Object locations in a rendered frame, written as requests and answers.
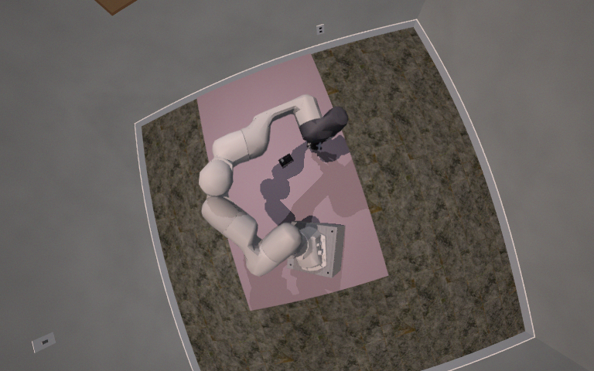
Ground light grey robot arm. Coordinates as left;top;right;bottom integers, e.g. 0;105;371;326
199;94;349;277

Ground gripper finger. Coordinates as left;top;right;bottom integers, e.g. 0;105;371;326
308;142;322;150

